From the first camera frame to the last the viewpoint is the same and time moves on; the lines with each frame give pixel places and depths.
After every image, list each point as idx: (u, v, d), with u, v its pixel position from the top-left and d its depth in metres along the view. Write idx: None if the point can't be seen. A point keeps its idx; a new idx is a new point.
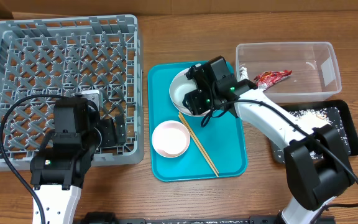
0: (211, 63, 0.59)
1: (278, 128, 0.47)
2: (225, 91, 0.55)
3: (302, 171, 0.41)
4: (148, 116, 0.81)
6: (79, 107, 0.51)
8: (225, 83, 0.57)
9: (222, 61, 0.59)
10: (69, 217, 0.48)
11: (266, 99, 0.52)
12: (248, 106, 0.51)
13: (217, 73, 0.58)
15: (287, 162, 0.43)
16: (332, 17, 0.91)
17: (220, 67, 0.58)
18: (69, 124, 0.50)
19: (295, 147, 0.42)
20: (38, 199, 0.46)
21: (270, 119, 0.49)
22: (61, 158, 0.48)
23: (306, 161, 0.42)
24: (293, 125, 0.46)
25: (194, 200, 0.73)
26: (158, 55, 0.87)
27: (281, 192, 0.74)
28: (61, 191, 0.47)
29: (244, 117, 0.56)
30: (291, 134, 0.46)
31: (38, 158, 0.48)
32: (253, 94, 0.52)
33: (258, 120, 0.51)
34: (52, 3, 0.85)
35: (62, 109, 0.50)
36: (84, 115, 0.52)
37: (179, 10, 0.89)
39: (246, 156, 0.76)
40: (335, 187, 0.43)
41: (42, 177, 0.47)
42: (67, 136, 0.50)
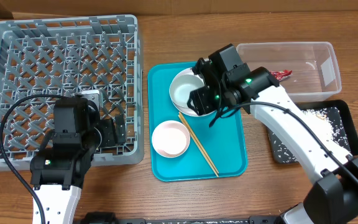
0: (220, 51, 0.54)
1: (307, 149, 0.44)
2: (240, 83, 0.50)
3: (330, 205, 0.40)
4: (148, 116, 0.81)
6: (79, 107, 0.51)
8: (237, 74, 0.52)
9: (234, 48, 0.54)
10: (69, 217, 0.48)
11: (290, 102, 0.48)
12: (270, 111, 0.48)
13: (228, 62, 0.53)
15: (314, 192, 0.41)
16: (331, 17, 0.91)
17: (232, 55, 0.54)
18: (69, 124, 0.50)
19: (329, 182, 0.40)
20: (38, 199, 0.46)
21: (298, 135, 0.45)
22: (61, 158, 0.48)
23: (337, 195, 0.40)
24: (325, 150, 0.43)
25: (195, 200, 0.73)
26: (158, 55, 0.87)
27: (281, 192, 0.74)
28: (61, 191, 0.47)
29: (258, 117, 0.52)
30: (322, 161, 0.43)
31: (38, 158, 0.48)
32: (276, 95, 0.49)
33: (280, 130, 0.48)
34: (52, 3, 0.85)
35: (62, 109, 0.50)
36: (84, 114, 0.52)
37: (179, 10, 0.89)
39: (246, 156, 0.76)
40: (355, 213, 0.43)
41: (42, 176, 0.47)
42: (67, 135, 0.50)
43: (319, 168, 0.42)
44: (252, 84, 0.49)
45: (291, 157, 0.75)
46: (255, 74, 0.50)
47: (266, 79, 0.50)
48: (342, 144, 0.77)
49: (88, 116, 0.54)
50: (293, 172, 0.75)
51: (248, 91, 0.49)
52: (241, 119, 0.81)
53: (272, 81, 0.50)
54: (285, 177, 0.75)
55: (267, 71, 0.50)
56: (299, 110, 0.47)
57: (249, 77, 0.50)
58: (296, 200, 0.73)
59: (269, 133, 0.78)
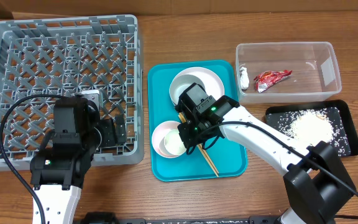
0: (188, 91, 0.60)
1: (271, 152, 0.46)
2: (207, 114, 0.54)
3: (305, 196, 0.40)
4: (148, 116, 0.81)
6: (79, 107, 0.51)
8: (204, 106, 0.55)
9: (197, 86, 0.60)
10: (69, 218, 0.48)
11: (251, 117, 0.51)
12: (235, 128, 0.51)
13: (194, 99, 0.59)
15: (288, 187, 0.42)
16: (332, 17, 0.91)
17: (196, 92, 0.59)
18: (69, 124, 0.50)
19: (294, 173, 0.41)
20: (38, 199, 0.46)
21: (261, 142, 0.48)
22: (61, 158, 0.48)
23: (308, 185, 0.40)
24: (287, 147, 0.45)
25: (194, 200, 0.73)
26: (158, 54, 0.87)
27: (280, 192, 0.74)
28: (61, 191, 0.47)
29: (231, 136, 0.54)
30: (286, 158, 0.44)
31: (38, 158, 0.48)
32: (235, 113, 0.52)
33: (247, 142, 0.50)
34: (51, 3, 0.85)
35: (62, 109, 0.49)
36: (84, 114, 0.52)
37: (179, 10, 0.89)
39: (246, 156, 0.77)
40: (338, 203, 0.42)
41: (42, 176, 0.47)
42: (66, 135, 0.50)
43: (284, 165, 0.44)
44: (216, 111, 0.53)
45: None
46: (218, 103, 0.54)
47: (229, 104, 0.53)
48: (342, 144, 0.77)
49: (88, 116, 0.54)
50: None
51: (214, 119, 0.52)
52: None
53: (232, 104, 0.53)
54: None
55: (227, 98, 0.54)
56: (260, 121, 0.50)
57: (213, 106, 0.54)
58: None
59: None
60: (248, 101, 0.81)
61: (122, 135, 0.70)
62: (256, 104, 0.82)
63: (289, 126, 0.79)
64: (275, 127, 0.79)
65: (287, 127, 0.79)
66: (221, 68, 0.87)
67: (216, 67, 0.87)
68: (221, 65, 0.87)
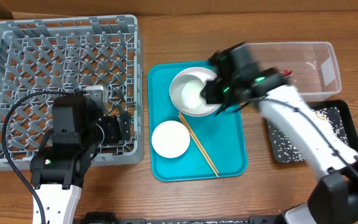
0: (234, 49, 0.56)
1: (314, 148, 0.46)
2: (251, 81, 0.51)
3: (332, 202, 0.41)
4: (148, 116, 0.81)
6: (78, 106, 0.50)
8: (248, 72, 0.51)
9: (245, 46, 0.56)
10: (68, 216, 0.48)
11: (300, 102, 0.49)
12: (280, 109, 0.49)
13: (240, 60, 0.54)
15: (318, 188, 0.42)
16: (332, 17, 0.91)
17: (243, 52, 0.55)
18: (68, 124, 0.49)
19: (334, 180, 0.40)
20: (38, 198, 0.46)
21: (306, 134, 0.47)
22: (61, 158, 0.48)
23: (341, 193, 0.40)
24: (333, 150, 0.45)
25: (195, 200, 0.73)
26: (159, 55, 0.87)
27: (281, 192, 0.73)
28: (61, 190, 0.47)
29: (268, 114, 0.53)
30: (329, 160, 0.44)
31: (38, 157, 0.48)
32: (287, 96, 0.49)
33: (286, 126, 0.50)
34: (52, 3, 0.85)
35: (61, 108, 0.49)
36: (83, 113, 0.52)
37: (180, 10, 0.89)
39: (246, 156, 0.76)
40: None
41: (42, 176, 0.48)
42: (66, 135, 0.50)
43: (325, 167, 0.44)
44: (264, 83, 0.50)
45: (291, 157, 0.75)
46: (266, 73, 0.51)
47: (278, 79, 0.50)
48: None
49: (86, 113, 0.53)
50: (293, 172, 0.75)
51: (260, 91, 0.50)
52: (241, 119, 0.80)
53: (283, 81, 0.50)
54: (285, 177, 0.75)
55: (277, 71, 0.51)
56: (309, 109, 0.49)
57: (260, 75, 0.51)
58: (296, 200, 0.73)
59: (269, 133, 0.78)
60: None
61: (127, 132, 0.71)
62: None
63: None
64: (275, 127, 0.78)
65: None
66: None
67: None
68: None
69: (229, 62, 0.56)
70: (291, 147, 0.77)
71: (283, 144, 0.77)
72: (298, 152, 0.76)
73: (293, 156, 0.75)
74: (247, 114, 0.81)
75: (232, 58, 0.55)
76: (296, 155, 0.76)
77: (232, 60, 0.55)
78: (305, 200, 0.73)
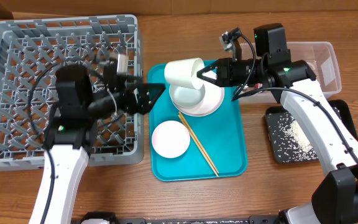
0: (268, 30, 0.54)
1: (328, 142, 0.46)
2: (278, 69, 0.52)
3: (339, 200, 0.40)
4: (148, 116, 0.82)
6: (80, 81, 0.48)
8: (277, 58, 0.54)
9: (281, 30, 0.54)
10: (75, 179, 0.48)
11: (322, 98, 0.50)
12: (301, 101, 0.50)
13: (273, 44, 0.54)
15: (326, 183, 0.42)
16: (332, 17, 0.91)
17: (277, 37, 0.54)
18: (73, 98, 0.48)
19: (343, 175, 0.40)
20: (50, 154, 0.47)
21: (322, 128, 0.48)
22: (73, 128, 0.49)
23: (349, 190, 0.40)
24: (347, 147, 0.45)
25: (195, 200, 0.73)
26: (159, 55, 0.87)
27: (281, 192, 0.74)
28: (71, 150, 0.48)
29: (287, 106, 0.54)
30: (342, 157, 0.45)
31: (52, 125, 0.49)
32: (309, 88, 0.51)
33: (304, 119, 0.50)
34: (51, 3, 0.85)
35: (63, 84, 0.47)
36: (86, 85, 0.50)
37: (179, 10, 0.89)
39: (246, 156, 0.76)
40: None
41: (55, 142, 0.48)
42: (73, 108, 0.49)
43: (336, 162, 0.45)
44: (289, 74, 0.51)
45: (291, 157, 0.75)
46: (294, 65, 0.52)
47: (305, 73, 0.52)
48: None
49: (89, 87, 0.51)
50: (294, 172, 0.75)
51: (284, 79, 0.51)
52: (241, 119, 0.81)
53: (309, 74, 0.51)
54: (285, 177, 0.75)
55: (306, 65, 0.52)
56: (329, 105, 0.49)
57: (288, 66, 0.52)
58: (296, 200, 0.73)
59: (269, 133, 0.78)
60: (248, 101, 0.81)
61: (150, 103, 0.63)
62: (256, 104, 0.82)
63: (289, 126, 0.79)
64: (275, 127, 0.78)
65: (287, 127, 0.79)
66: None
67: None
68: None
69: (260, 43, 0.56)
70: (291, 147, 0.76)
71: (283, 144, 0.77)
72: (298, 151, 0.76)
73: (293, 155, 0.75)
74: (247, 114, 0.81)
75: (266, 40, 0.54)
76: (296, 155, 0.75)
77: (264, 41, 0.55)
78: (305, 200, 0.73)
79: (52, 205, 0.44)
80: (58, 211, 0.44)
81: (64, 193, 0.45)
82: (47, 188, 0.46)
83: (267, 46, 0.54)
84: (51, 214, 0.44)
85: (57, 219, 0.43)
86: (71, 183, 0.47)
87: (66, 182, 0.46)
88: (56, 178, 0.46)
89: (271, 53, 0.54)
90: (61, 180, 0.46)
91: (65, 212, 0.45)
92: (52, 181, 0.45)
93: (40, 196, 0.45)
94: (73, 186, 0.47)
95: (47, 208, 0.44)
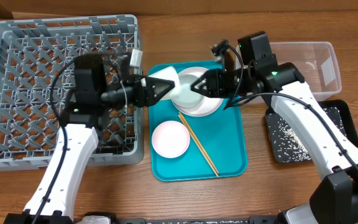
0: (251, 38, 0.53)
1: (322, 145, 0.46)
2: (265, 74, 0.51)
3: (338, 202, 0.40)
4: (148, 116, 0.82)
6: (96, 68, 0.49)
8: (263, 64, 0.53)
9: (264, 36, 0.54)
10: (85, 154, 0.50)
11: (312, 99, 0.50)
12: (291, 104, 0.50)
13: (257, 50, 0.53)
15: (322, 187, 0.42)
16: (332, 17, 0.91)
17: (261, 43, 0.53)
18: (88, 84, 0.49)
19: (339, 178, 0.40)
20: (64, 129, 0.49)
21: (314, 130, 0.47)
22: (87, 111, 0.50)
23: (348, 191, 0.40)
24: (340, 149, 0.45)
25: (194, 200, 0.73)
26: (158, 55, 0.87)
27: (281, 192, 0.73)
28: (83, 127, 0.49)
29: (278, 110, 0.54)
30: (337, 159, 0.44)
31: (68, 106, 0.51)
32: (299, 91, 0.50)
33: (297, 122, 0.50)
34: (51, 3, 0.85)
35: (80, 70, 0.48)
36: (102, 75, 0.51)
37: (179, 10, 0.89)
39: (246, 156, 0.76)
40: None
41: (69, 121, 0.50)
42: (88, 95, 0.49)
43: (332, 165, 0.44)
44: (277, 78, 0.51)
45: (291, 157, 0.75)
46: (280, 68, 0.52)
47: (293, 75, 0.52)
48: None
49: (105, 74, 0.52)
50: (294, 172, 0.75)
51: (271, 84, 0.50)
52: (241, 119, 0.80)
53: (298, 77, 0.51)
54: (285, 177, 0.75)
55: (294, 67, 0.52)
56: (320, 107, 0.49)
57: (275, 70, 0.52)
58: (296, 200, 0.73)
59: (269, 133, 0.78)
60: (248, 101, 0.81)
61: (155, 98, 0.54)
62: (257, 104, 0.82)
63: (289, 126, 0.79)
64: (275, 127, 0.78)
65: (288, 127, 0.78)
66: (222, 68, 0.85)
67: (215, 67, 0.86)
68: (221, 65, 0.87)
69: (244, 50, 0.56)
70: (291, 147, 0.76)
71: (283, 144, 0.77)
72: (298, 152, 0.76)
73: (293, 155, 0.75)
74: (247, 114, 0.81)
75: (249, 47, 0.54)
76: (296, 155, 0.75)
77: (248, 48, 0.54)
78: (305, 200, 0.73)
79: (61, 174, 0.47)
80: (65, 182, 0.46)
81: (69, 172, 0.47)
82: (58, 158, 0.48)
83: (252, 54, 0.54)
84: (59, 183, 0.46)
85: (63, 188, 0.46)
86: (81, 156, 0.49)
87: (76, 155, 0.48)
88: (68, 150, 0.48)
89: (256, 59, 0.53)
90: (71, 154, 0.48)
91: (73, 182, 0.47)
92: (64, 153, 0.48)
93: (48, 172, 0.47)
94: (81, 162, 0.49)
95: (57, 177, 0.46)
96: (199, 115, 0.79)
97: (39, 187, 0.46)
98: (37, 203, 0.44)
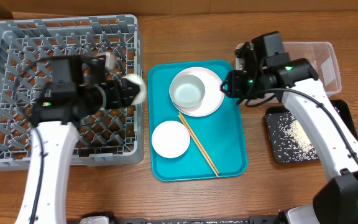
0: (264, 37, 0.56)
1: (331, 147, 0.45)
2: (278, 68, 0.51)
3: (343, 206, 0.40)
4: (148, 116, 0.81)
6: (74, 61, 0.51)
8: (276, 61, 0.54)
9: (278, 35, 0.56)
10: (65, 157, 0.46)
11: (325, 98, 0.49)
12: (303, 102, 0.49)
13: (270, 48, 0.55)
15: (329, 190, 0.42)
16: (332, 17, 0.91)
17: (274, 41, 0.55)
18: (64, 74, 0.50)
19: (346, 182, 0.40)
20: (37, 132, 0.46)
21: (325, 130, 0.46)
22: (59, 102, 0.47)
23: (353, 195, 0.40)
24: (350, 152, 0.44)
25: (194, 200, 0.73)
26: (158, 55, 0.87)
27: (281, 192, 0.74)
28: (58, 125, 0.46)
29: (289, 106, 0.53)
30: (346, 162, 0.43)
31: (36, 101, 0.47)
32: (312, 88, 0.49)
33: (307, 120, 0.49)
34: (51, 3, 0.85)
35: (57, 60, 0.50)
36: (80, 69, 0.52)
37: (179, 10, 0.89)
39: (246, 156, 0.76)
40: None
41: (41, 119, 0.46)
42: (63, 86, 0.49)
43: (340, 167, 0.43)
44: (291, 73, 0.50)
45: (291, 157, 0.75)
46: (296, 63, 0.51)
47: (307, 71, 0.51)
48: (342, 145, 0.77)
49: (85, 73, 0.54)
50: (294, 172, 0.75)
51: (285, 78, 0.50)
52: (241, 119, 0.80)
53: (312, 74, 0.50)
54: (285, 177, 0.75)
55: (309, 63, 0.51)
56: (333, 107, 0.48)
57: (289, 65, 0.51)
58: (296, 200, 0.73)
59: (269, 133, 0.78)
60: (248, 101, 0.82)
61: (131, 98, 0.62)
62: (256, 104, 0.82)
63: (289, 126, 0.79)
64: (275, 127, 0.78)
65: (287, 127, 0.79)
66: (222, 69, 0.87)
67: (216, 67, 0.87)
68: (222, 65, 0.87)
69: (258, 50, 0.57)
70: (290, 147, 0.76)
71: (283, 144, 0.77)
72: (298, 152, 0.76)
73: (293, 156, 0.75)
74: (247, 114, 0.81)
75: (263, 45, 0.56)
76: (296, 155, 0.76)
77: (261, 46, 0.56)
78: (305, 200, 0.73)
79: (45, 185, 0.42)
80: (50, 191, 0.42)
81: (53, 181, 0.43)
82: (37, 167, 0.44)
83: (265, 52, 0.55)
84: (43, 194, 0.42)
85: (49, 199, 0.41)
86: (62, 160, 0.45)
87: (56, 160, 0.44)
88: (46, 156, 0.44)
89: (269, 56, 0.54)
90: (51, 158, 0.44)
91: (58, 191, 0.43)
92: (42, 160, 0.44)
93: (29, 184, 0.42)
94: (63, 167, 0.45)
95: (39, 186, 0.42)
96: (199, 115, 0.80)
97: (23, 204, 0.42)
98: (24, 221, 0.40)
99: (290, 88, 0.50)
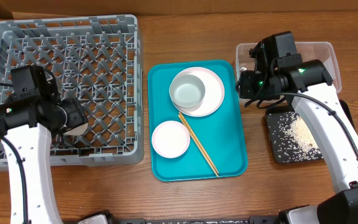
0: (276, 37, 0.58)
1: (342, 158, 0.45)
2: (290, 70, 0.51)
3: (352, 219, 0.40)
4: (147, 116, 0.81)
6: (36, 70, 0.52)
8: (287, 61, 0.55)
9: (289, 35, 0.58)
10: (44, 157, 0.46)
11: (337, 106, 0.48)
12: (315, 109, 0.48)
13: (281, 48, 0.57)
15: (337, 200, 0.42)
16: (332, 17, 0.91)
17: (286, 41, 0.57)
18: (27, 83, 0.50)
19: (355, 196, 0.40)
20: (7, 140, 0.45)
21: (336, 140, 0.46)
22: (23, 107, 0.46)
23: None
24: None
25: (195, 200, 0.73)
26: (158, 55, 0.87)
27: (281, 192, 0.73)
28: (28, 129, 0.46)
29: (298, 111, 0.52)
30: (355, 175, 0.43)
31: None
32: (324, 94, 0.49)
33: (317, 127, 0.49)
34: (51, 4, 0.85)
35: (18, 71, 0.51)
36: (43, 77, 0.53)
37: (179, 10, 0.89)
39: (246, 156, 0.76)
40: None
41: (7, 126, 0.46)
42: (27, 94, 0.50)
43: (349, 180, 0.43)
44: (304, 74, 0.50)
45: (291, 157, 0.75)
46: (309, 65, 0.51)
47: (320, 74, 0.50)
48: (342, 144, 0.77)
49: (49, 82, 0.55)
50: (294, 172, 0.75)
51: (296, 80, 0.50)
52: (241, 119, 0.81)
53: (325, 78, 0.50)
54: (285, 177, 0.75)
55: (322, 66, 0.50)
56: (345, 116, 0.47)
57: (303, 66, 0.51)
58: (296, 200, 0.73)
59: (269, 133, 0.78)
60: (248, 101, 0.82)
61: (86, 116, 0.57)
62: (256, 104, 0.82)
63: (289, 126, 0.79)
64: (276, 127, 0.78)
65: (287, 127, 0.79)
66: (221, 68, 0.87)
67: (216, 67, 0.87)
68: (222, 65, 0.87)
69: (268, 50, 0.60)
70: (291, 147, 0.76)
71: (283, 144, 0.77)
72: (298, 152, 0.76)
73: (293, 155, 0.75)
74: (247, 114, 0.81)
75: (275, 45, 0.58)
76: (296, 155, 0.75)
77: (273, 46, 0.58)
78: (305, 200, 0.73)
79: (30, 191, 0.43)
80: (37, 193, 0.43)
81: (37, 184, 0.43)
82: (18, 174, 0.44)
83: (276, 52, 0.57)
84: (32, 200, 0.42)
85: (39, 204, 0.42)
86: (41, 162, 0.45)
87: (35, 163, 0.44)
88: (23, 161, 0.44)
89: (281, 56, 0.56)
90: (29, 163, 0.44)
91: (46, 190, 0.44)
92: (21, 166, 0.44)
93: (14, 192, 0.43)
94: (45, 168, 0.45)
95: (25, 192, 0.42)
96: (199, 115, 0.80)
97: (13, 211, 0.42)
98: None
99: (302, 93, 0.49)
